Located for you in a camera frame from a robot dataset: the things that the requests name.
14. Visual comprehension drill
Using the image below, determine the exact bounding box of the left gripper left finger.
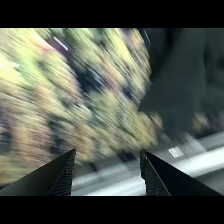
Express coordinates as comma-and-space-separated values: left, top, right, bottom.
0, 148, 77, 197

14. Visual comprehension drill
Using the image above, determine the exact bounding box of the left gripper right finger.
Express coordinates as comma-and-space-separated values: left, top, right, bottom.
139, 149, 223, 197

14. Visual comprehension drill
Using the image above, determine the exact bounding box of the black garment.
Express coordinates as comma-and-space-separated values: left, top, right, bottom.
139, 28, 224, 139

